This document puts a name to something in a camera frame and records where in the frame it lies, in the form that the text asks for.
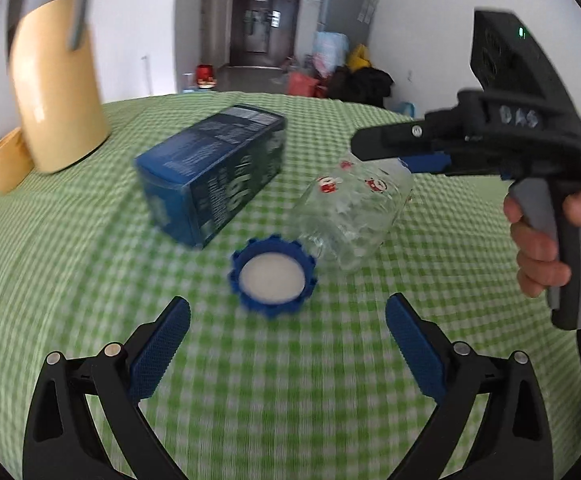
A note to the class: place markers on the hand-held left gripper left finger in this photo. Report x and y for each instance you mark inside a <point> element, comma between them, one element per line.
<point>160,350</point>

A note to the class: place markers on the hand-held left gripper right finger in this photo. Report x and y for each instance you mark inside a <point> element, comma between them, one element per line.
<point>415,350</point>

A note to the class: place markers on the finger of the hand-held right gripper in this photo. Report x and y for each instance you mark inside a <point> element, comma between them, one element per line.
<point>390,142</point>
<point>428,163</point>

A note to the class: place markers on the clear jar with red prints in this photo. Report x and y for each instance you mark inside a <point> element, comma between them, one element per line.
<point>355,210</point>

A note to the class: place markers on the blue jar lid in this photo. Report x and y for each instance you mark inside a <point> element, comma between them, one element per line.
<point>273,277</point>

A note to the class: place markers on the person's right hand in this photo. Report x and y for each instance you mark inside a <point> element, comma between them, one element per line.
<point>535,265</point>

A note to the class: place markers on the black bag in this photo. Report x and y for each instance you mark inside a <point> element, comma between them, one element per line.
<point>365,87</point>

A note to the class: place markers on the red plastic bag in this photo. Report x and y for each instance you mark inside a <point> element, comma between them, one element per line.
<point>303,84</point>

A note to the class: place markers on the light blue laundry bag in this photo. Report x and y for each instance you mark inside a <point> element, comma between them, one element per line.
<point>330,55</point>

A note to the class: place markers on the green checked tablecloth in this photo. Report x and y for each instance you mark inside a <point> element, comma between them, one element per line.
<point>280,410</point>

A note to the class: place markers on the grey refrigerator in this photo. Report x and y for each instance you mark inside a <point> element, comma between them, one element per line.
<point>348,0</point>

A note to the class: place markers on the dark brown front door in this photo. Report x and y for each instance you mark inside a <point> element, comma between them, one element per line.
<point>265,15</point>

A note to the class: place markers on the dark blue carton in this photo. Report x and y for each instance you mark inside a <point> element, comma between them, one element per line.
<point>210,170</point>

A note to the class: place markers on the red bucket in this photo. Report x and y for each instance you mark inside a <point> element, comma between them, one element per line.
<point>206,75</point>

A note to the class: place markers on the yellow cup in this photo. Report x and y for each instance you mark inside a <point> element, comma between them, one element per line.
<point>5,165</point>

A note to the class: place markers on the yellow thermos jug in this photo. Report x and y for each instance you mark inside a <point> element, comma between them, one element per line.
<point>55,100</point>

